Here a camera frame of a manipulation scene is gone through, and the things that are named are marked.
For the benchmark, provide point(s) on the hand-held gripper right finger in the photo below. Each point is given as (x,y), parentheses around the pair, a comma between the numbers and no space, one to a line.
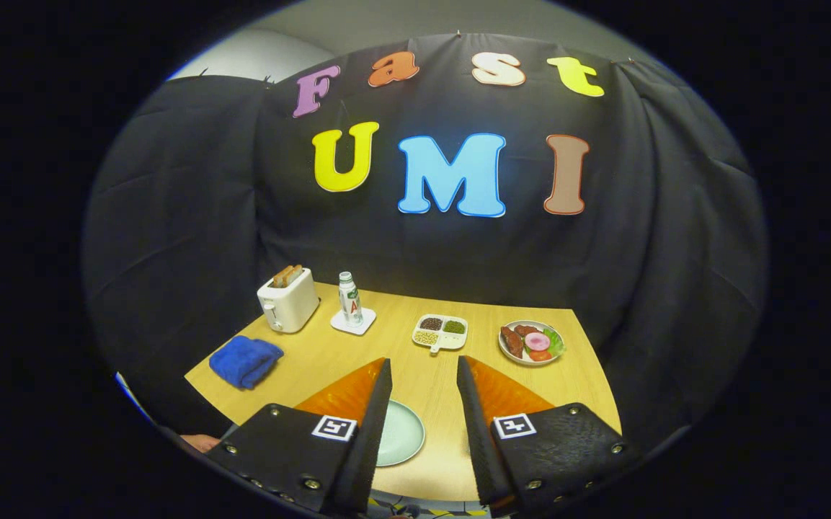
(476,440)

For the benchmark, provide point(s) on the red tomato slice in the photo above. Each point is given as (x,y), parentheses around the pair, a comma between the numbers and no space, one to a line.
(540,355)

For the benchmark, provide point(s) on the pink round food slice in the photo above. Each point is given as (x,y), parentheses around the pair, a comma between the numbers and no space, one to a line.
(538,341)

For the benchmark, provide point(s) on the white square coaster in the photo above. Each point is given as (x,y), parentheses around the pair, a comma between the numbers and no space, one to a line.
(343,328)

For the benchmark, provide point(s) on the pale green plate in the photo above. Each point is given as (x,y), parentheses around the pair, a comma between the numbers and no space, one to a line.
(404,432)

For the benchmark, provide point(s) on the white toaster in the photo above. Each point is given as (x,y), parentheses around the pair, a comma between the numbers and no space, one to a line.
(292,306)

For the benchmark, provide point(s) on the white plate of food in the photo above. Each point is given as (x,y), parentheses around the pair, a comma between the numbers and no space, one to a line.
(530,362)

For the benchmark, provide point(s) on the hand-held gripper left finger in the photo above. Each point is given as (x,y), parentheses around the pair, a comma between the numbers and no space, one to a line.
(375,432)

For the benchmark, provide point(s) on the brown toast slice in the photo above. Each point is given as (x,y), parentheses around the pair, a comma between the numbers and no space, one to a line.
(282,277)
(295,272)

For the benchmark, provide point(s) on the green lettuce leaf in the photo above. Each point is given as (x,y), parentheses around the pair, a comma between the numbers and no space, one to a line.
(557,344)

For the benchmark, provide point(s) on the white bottle with red label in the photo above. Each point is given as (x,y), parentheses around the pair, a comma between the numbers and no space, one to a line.
(350,303)

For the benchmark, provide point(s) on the white divided dish of beans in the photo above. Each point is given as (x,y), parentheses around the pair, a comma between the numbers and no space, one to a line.
(435,348)

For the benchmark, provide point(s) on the brown meat pieces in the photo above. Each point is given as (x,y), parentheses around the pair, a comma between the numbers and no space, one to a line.
(511,341)

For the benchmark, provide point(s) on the blue folded towel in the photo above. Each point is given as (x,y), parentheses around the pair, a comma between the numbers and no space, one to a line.
(246,360)

